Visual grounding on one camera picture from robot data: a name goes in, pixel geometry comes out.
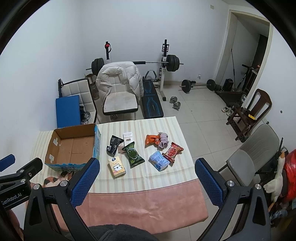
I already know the white quilted chair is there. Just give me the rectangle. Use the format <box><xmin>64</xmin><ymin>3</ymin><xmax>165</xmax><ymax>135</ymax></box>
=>
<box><xmin>58</xmin><ymin>78</ymin><xmax>97</xmax><ymax>123</ymax></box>

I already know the brown wooden chair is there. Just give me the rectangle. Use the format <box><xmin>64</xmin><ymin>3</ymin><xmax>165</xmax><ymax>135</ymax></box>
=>
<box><xmin>226</xmin><ymin>88</ymin><xmax>272</xmax><ymax>143</ymax></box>

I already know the right chrome dumbbell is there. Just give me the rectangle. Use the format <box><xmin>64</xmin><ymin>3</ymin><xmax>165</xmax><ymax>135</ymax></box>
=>
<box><xmin>173</xmin><ymin>101</ymin><xmax>181</xmax><ymax>111</ymax></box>

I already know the red snack bag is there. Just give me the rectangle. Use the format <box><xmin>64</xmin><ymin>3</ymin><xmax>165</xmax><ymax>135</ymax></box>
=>
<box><xmin>162</xmin><ymin>142</ymin><xmax>184</xmax><ymax>163</ymax></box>

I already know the small brown card box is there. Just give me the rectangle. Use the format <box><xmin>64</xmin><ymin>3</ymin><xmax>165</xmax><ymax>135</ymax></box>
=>
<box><xmin>118</xmin><ymin>143</ymin><xmax>126</xmax><ymax>154</ymax></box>

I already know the purple fluffy cloth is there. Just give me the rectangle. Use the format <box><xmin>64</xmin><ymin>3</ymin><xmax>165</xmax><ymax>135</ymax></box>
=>
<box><xmin>158</xmin><ymin>132</ymin><xmax>169</xmax><ymax>150</ymax></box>

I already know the blue tissue pack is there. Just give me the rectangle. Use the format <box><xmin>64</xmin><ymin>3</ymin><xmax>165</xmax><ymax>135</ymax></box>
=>
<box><xmin>149</xmin><ymin>151</ymin><xmax>170</xmax><ymax>172</ymax></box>

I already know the white barbell rack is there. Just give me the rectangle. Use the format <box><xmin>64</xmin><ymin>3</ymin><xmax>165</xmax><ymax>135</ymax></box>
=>
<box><xmin>104</xmin><ymin>39</ymin><xmax>171</xmax><ymax>102</ymax></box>

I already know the yellow tissue pack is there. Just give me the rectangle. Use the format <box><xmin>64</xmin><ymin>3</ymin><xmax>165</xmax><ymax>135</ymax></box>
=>
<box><xmin>108</xmin><ymin>156</ymin><xmax>126</xmax><ymax>178</ymax></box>

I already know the chrome dumbbell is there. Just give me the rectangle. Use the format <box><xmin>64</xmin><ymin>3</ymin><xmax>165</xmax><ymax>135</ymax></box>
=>
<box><xmin>170</xmin><ymin>96</ymin><xmax>178</xmax><ymax>104</ymax></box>
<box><xmin>173</xmin><ymin>101</ymin><xmax>181</xmax><ymax>111</ymax></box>

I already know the white paper packet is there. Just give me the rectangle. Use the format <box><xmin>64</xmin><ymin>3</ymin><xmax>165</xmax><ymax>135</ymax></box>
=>
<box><xmin>123</xmin><ymin>132</ymin><xmax>134</xmax><ymax>146</ymax></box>

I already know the orange snack bag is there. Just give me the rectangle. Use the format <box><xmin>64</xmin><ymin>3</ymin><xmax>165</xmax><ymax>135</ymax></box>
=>
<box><xmin>144</xmin><ymin>134</ymin><xmax>160</xmax><ymax>147</ymax></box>

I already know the left chrome dumbbell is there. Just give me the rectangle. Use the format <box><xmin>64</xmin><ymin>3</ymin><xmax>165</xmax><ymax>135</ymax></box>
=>
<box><xmin>170</xmin><ymin>96</ymin><xmax>178</xmax><ymax>104</ymax></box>

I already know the black snack pouch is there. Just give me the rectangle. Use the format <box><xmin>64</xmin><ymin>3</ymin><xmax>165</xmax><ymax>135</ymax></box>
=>
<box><xmin>106</xmin><ymin>135</ymin><xmax>124</xmax><ymax>156</ymax></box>

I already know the black blue weight bench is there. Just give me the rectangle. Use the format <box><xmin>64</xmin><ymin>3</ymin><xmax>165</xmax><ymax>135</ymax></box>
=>
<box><xmin>142</xmin><ymin>80</ymin><xmax>164</xmax><ymax>119</ymax></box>

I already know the green wet wipes pack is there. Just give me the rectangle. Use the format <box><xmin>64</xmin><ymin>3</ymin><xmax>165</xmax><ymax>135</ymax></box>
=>
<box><xmin>123</xmin><ymin>142</ymin><xmax>145</xmax><ymax>168</ymax></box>

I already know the striped cream tablecloth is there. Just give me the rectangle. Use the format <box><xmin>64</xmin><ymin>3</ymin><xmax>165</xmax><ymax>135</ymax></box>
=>
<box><xmin>30</xmin><ymin>116</ymin><xmax>199</xmax><ymax>194</ymax></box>

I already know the barbell on rack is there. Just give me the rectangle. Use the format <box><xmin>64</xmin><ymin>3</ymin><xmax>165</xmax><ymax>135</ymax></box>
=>
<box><xmin>86</xmin><ymin>55</ymin><xmax>184</xmax><ymax>75</ymax></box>

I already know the cardboard box with blue print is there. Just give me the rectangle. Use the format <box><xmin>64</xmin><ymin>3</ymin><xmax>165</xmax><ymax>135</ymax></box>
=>
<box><xmin>45</xmin><ymin>123</ymin><xmax>101</xmax><ymax>172</ymax></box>

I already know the grey padded chair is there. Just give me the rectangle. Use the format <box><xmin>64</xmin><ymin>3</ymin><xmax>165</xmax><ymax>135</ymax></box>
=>
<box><xmin>218</xmin><ymin>124</ymin><xmax>280</xmax><ymax>187</ymax></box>

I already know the white puffer jacket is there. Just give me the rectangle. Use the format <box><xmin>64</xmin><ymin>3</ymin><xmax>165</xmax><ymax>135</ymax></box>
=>
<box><xmin>96</xmin><ymin>61</ymin><xmax>144</xmax><ymax>101</ymax></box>

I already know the white goose plush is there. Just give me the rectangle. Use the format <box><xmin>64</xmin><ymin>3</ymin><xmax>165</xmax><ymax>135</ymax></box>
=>
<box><xmin>263</xmin><ymin>152</ymin><xmax>285</xmax><ymax>203</ymax></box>

